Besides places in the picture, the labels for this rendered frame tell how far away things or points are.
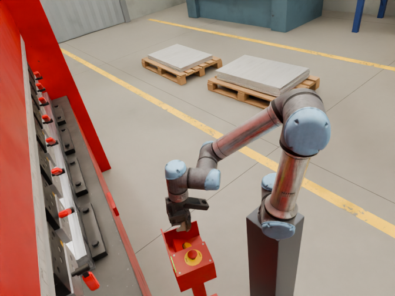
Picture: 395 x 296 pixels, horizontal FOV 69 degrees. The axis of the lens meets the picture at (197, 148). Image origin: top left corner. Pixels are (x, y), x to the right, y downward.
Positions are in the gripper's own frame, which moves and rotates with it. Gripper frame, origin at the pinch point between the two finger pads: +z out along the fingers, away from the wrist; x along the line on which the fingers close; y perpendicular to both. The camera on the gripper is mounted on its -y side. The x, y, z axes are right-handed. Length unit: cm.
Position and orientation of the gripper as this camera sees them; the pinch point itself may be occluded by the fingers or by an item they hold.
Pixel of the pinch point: (188, 228)
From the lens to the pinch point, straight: 125.9
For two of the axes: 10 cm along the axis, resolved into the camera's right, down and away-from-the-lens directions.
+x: 3.3, 5.4, -7.7
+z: 0.6, 8.1, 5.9
